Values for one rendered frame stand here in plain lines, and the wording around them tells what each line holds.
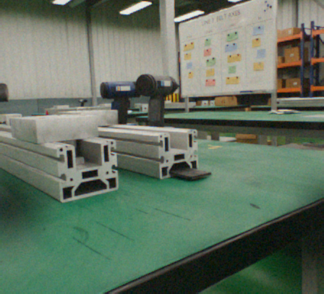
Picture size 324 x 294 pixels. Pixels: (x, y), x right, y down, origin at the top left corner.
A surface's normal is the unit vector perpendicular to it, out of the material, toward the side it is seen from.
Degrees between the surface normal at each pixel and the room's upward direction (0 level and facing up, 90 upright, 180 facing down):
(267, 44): 90
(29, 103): 90
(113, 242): 0
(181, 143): 90
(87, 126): 90
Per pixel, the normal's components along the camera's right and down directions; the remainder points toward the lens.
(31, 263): -0.04, -0.99
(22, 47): 0.61, 0.06
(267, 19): -0.79, 0.10
